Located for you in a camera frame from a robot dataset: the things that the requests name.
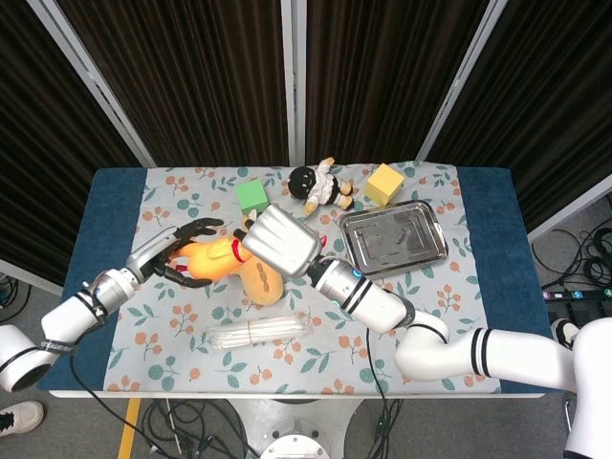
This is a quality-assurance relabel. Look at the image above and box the pack of white straws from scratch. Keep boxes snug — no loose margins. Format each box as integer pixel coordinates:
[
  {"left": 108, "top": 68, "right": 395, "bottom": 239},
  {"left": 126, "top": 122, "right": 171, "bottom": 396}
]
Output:
[{"left": 203, "top": 313, "right": 317, "bottom": 354}]

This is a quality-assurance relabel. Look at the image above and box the grey robot pedestal base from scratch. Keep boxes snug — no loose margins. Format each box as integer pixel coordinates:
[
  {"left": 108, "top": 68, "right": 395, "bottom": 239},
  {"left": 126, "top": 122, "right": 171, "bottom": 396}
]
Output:
[{"left": 228, "top": 396, "right": 367, "bottom": 459}]

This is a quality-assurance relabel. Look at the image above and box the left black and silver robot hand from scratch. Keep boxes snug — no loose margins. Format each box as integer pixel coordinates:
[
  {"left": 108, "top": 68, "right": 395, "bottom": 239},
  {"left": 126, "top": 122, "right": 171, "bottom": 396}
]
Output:
[{"left": 124, "top": 217, "right": 226, "bottom": 290}]

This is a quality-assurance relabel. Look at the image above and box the yellow plush animal toy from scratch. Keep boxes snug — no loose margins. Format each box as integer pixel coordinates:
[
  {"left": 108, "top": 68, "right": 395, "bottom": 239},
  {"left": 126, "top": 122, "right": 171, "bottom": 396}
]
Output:
[{"left": 238, "top": 215, "right": 287, "bottom": 307}]

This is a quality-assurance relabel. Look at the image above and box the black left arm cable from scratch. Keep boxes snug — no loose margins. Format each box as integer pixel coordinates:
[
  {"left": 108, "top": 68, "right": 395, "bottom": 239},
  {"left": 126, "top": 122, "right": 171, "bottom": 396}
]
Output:
[{"left": 69, "top": 351, "right": 262, "bottom": 459}]

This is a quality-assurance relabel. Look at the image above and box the fruit print tablecloth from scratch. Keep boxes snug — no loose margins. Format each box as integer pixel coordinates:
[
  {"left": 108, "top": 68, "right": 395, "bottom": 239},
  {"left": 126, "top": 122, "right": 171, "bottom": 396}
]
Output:
[{"left": 102, "top": 161, "right": 503, "bottom": 396}]

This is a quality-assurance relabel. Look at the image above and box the stainless steel tray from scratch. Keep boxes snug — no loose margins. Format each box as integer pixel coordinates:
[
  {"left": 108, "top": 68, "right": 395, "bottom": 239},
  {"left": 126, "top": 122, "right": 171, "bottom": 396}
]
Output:
[{"left": 338, "top": 199, "right": 449, "bottom": 277}]

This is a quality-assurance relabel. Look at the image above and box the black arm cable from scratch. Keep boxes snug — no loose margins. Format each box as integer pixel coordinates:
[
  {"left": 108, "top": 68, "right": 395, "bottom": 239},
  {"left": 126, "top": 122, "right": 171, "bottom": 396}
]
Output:
[
  {"left": 364, "top": 327, "right": 391, "bottom": 459},
  {"left": 69, "top": 351, "right": 262, "bottom": 459}
]

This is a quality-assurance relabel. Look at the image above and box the green foam cube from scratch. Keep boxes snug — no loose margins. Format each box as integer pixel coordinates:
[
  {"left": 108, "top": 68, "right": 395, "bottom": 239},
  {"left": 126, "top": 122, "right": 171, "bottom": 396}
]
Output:
[{"left": 234, "top": 180, "right": 269, "bottom": 217}]

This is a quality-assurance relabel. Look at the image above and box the yellow floor tape strip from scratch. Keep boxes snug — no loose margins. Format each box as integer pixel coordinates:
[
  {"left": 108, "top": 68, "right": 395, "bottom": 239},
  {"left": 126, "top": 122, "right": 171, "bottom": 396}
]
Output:
[{"left": 117, "top": 397, "right": 143, "bottom": 459}]

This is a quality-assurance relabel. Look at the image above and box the blue table cover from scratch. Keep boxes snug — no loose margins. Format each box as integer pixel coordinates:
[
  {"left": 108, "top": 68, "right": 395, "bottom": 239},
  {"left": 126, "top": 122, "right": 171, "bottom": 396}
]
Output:
[{"left": 36, "top": 164, "right": 556, "bottom": 396}]

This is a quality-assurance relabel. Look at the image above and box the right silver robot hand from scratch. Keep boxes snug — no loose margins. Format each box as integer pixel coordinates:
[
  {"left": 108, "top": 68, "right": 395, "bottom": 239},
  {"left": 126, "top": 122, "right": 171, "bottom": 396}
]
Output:
[{"left": 241, "top": 204, "right": 324, "bottom": 279}]

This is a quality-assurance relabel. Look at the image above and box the black power strip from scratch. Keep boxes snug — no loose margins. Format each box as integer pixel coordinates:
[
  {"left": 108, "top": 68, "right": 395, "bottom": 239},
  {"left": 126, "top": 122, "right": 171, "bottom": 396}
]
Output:
[{"left": 542, "top": 285, "right": 612, "bottom": 303}]

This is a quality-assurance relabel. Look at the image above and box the grey partition base rail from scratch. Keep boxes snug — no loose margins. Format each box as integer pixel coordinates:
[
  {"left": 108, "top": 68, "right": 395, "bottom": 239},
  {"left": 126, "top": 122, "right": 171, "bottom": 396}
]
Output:
[
  {"left": 0, "top": 257, "right": 66, "bottom": 297},
  {"left": 525, "top": 174, "right": 612, "bottom": 243}
]

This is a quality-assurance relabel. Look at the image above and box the orange rubber chicken toy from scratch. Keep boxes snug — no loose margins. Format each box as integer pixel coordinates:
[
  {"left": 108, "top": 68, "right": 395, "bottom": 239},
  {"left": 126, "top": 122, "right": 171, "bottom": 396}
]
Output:
[{"left": 169, "top": 232, "right": 329, "bottom": 281}]

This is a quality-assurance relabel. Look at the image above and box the black-haired plush doll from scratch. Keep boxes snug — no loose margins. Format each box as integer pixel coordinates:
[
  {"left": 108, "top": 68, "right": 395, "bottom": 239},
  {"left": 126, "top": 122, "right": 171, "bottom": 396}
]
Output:
[{"left": 287, "top": 156, "right": 356, "bottom": 216}]

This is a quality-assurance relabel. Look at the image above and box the grey aluminium partition post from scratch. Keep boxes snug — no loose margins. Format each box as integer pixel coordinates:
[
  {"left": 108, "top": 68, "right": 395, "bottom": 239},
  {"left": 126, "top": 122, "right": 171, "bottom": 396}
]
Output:
[
  {"left": 26, "top": 0, "right": 157, "bottom": 168},
  {"left": 280, "top": 0, "right": 308, "bottom": 166},
  {"left": 414, "top": 0, "right": 511, "bottom": 164}
]

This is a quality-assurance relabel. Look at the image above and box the white sneaker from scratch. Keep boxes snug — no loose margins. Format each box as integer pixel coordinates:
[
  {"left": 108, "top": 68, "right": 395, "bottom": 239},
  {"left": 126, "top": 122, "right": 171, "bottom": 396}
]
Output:
[
  {"left": 551, "top": 318, "right": 580, "bottom": 350},
  {"left": 0, "top": 400, "right": 45, "bottom": 437}
]

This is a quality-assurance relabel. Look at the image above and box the yellow foam cube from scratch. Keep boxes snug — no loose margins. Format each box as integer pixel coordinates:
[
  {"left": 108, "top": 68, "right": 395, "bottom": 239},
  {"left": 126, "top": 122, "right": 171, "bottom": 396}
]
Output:
[{"left": 365, "top": 163, "right": 406, "bottom": 207}]

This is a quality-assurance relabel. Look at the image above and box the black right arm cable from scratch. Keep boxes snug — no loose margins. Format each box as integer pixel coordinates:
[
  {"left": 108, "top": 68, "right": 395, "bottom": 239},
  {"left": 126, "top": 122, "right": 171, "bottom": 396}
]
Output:
[{"left": 364, "top": 327, "right": 391, "bottom": 459}]

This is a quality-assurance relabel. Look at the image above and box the black floor cable bundle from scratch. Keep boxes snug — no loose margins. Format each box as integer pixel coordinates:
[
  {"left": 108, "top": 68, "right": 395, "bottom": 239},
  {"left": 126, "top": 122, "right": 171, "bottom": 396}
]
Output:
[
  {"left": 142, "top": 399, "right": 254, "bottom": 459},
  {"left": 533, "top": 190, "right": 612, "bottom": 293}
]

